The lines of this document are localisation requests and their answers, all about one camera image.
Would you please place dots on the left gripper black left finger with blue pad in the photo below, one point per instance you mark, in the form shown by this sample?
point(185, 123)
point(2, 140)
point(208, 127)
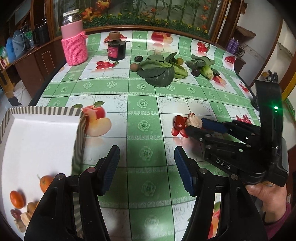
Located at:
point(54, 219)

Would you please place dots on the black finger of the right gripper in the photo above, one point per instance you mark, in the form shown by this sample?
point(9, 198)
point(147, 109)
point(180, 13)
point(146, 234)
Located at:
point(210, 140)

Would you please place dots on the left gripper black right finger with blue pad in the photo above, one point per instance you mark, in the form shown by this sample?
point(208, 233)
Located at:
point(239, 218)

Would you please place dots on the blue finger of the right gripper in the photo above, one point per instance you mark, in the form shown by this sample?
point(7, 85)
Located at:
point(245, 132)

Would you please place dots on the brown longan fruit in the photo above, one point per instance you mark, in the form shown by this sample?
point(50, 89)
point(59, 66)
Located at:
point(31, 207)

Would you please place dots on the beige ginger chunk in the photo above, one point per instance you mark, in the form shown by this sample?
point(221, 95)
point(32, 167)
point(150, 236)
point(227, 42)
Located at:
point(193, 120)

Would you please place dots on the beige ginger piece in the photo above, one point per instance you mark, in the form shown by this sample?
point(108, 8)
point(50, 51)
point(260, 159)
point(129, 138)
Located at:
point(22, 221)

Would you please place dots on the red jujube date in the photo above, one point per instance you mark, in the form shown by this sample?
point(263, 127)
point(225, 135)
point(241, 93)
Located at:
point(15, 214)

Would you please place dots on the orange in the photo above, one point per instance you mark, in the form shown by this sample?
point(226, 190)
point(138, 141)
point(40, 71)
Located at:
point(45, 182)

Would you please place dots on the orange tangerine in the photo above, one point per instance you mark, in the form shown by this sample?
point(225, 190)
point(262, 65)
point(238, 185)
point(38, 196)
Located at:
point(17, 199)

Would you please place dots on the person's hand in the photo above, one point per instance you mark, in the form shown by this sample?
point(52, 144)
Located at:
point(274, 200)

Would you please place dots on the small green bok choy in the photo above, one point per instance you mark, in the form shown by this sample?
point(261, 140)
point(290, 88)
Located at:
point(202, 66)

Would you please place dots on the white tray striped rim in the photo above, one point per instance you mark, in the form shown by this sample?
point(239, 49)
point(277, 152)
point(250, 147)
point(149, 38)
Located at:
point(37, 141)

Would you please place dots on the large green leafy vegetable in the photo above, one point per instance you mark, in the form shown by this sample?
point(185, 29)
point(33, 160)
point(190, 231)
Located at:
point(159, 71)

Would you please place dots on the green checkered tablecloth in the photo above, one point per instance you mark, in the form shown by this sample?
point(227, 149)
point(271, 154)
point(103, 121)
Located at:
point(147, 200)

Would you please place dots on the purple bottles on shelf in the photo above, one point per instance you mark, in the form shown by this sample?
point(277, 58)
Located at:
point(232, 45)

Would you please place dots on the brown kiwi fruit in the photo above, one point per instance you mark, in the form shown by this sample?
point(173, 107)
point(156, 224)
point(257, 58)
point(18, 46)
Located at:
point(134, 67)

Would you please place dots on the dark chestnut near greens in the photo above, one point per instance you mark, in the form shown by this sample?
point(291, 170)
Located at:
point(138, 59)

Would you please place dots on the black jar pink label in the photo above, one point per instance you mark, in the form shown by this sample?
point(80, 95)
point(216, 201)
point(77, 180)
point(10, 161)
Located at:
point(116, 50)

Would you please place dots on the brown tape roll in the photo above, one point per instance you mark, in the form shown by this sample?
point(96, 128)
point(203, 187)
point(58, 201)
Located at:
point(114, 36)

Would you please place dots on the pink knitted sleeve bottle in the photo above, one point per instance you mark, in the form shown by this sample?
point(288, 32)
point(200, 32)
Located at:
point(73, 38)

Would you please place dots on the grey kettle jug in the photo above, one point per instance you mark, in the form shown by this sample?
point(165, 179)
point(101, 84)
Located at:
point(20, 43)

